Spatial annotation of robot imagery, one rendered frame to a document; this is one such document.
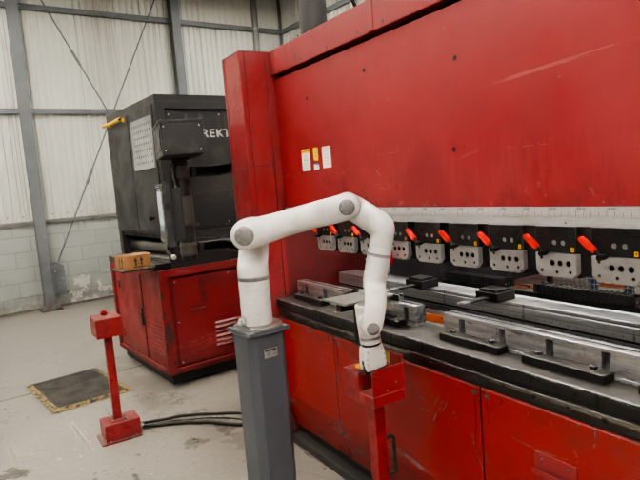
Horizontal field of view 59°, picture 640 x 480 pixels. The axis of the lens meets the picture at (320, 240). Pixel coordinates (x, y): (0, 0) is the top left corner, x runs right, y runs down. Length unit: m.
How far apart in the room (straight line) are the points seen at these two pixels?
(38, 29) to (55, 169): 1.99
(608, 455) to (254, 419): 1.20
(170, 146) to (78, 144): 6.10
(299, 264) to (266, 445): 1.41
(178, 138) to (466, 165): 1.74
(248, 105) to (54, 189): 6.21
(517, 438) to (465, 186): 0.90
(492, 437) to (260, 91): 2.19
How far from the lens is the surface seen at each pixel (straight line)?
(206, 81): 10.23
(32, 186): 9.00
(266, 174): 3.33
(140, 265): 4.53
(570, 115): 1.92
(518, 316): 2.48
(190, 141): 3.34
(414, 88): 2.40
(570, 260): 1.94
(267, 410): 2.28
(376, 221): 2.13
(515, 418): 2.10
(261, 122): 3.35
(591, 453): 1.96
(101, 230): 9.40
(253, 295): 2.18
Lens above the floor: 1.54
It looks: 6 degrees down
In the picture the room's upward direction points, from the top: 5 degrees counter-clockwise
